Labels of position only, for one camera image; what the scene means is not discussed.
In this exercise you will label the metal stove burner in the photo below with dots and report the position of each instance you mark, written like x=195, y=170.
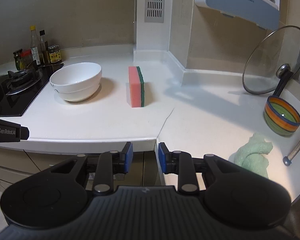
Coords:
x=22, y=81

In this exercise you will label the yellow cap clear bottle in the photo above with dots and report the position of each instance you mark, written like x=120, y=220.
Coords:
x=35, y=47

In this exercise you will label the green jar with dark lid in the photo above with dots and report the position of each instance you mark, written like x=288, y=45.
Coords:
x=17, y=60

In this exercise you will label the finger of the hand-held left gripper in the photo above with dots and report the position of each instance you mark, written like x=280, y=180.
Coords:
x=25, y=133

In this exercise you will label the yellow label sauce jar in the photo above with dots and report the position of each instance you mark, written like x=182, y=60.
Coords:
x=55, y=55

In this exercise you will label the orange green striped bowl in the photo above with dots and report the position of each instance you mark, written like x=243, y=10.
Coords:
x=281, y=116

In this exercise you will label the glass pot lid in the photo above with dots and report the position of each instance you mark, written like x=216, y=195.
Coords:
x=267, y=57

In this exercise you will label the dark cap oil bottle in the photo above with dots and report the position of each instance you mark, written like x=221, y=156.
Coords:
x=43, y=48

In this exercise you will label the grey vent grille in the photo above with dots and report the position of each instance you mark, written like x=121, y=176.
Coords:
x=154, y=1

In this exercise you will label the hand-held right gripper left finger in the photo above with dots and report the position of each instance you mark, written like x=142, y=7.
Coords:
x=128, y=156

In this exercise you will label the white ceramic bowl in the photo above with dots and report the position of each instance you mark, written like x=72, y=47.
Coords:
x=76, y=80

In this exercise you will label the pink and green sponge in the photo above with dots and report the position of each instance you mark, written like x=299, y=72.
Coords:
x=134, y=87

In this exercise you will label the light green cloth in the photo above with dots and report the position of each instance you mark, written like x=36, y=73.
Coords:
x=252, y=155

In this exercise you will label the black glass gas stove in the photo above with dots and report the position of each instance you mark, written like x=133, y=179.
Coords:
x=12, y=103

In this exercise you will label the red lid spice jar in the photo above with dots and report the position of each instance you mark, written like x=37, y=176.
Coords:
x=28, y=60

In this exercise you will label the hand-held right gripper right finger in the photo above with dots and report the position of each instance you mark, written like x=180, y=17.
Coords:
x=162, y=158

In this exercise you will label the white and grey wall appliance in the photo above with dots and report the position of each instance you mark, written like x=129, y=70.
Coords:
x=237, y=0

